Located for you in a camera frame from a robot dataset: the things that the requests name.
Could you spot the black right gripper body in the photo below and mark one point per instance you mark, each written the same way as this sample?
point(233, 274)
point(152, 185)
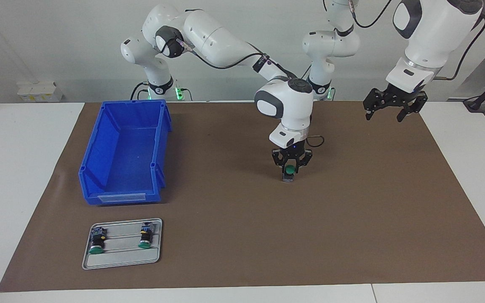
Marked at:
point(291, 153)

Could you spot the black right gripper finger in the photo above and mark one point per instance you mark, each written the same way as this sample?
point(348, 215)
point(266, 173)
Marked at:
point(279, 162)
point(305, 162)

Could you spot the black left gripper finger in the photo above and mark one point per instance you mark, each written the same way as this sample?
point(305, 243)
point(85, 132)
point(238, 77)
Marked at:
point(375, 100)
point(413, 106)

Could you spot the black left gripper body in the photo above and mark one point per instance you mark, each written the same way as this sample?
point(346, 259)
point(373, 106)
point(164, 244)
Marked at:
point(398, 96)

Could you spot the green push button switch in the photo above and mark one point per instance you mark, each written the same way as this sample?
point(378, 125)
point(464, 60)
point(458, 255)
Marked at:
point(289, 170)
point(97, 242)
point(145, 236)

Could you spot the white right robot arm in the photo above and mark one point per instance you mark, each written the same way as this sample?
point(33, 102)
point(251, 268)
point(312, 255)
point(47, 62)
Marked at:
point(217, 38)

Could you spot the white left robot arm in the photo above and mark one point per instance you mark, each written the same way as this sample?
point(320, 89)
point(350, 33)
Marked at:
point(432, 33)

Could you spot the brown table mat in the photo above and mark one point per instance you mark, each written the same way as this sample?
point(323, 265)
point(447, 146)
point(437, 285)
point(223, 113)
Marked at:
point(310, 227)

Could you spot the blue plastic storage bin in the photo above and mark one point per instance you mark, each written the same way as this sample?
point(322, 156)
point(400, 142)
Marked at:
point(129, 160)

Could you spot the grey plastic tray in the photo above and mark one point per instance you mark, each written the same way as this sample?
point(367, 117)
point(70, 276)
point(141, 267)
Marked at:
point(120, 261)

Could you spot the white cardboard box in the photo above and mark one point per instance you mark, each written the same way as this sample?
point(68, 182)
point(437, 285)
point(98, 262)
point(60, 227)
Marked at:
point(38, 92)

